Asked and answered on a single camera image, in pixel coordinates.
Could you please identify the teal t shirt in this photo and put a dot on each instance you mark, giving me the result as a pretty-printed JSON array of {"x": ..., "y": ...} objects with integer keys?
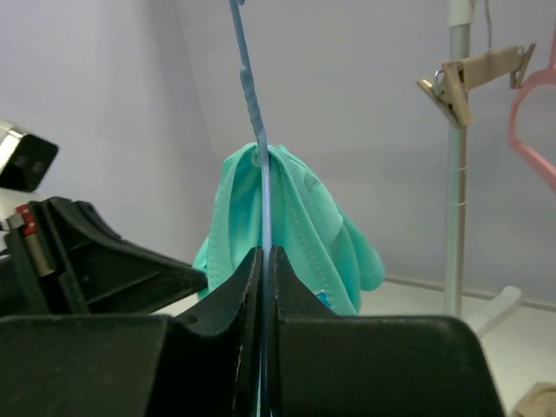
[{"x": 328, "y": 253}]

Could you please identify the wooden clip hanger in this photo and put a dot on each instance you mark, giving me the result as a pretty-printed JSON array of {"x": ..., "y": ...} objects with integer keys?
[{"x": 449, "y": 87}]

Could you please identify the blue plastic hanger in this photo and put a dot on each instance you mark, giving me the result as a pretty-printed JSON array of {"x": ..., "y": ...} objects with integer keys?
[{"x": 254, "y": 112}]

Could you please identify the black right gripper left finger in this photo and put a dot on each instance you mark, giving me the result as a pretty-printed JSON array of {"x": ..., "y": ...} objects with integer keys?
[{"x": 203, "y": 362}]

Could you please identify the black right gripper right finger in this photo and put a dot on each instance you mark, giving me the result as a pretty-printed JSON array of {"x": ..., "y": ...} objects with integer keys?
[{"x": 325, "y": 364}]

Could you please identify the metal clothes rack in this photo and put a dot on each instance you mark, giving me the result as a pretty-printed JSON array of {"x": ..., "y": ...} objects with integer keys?
[{"x": 502, "y": 306}]

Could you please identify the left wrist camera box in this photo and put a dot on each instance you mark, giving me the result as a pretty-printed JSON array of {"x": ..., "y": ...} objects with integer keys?
[{"x": 25, "y": 158}]

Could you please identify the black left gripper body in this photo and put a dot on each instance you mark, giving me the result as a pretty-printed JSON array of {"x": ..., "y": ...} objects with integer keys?
[{"x": 46, "y": 250}]

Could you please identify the pink plastic hanger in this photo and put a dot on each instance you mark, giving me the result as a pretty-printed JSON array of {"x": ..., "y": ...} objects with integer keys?
[{"x": 531, "y": 120}]

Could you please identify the beige t shirt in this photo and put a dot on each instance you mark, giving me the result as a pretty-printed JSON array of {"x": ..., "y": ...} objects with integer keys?
[{"x": 539, "y": 401}]

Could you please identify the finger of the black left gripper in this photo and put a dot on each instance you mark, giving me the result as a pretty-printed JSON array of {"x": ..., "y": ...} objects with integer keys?
[{"x": 104, "y": 273}]

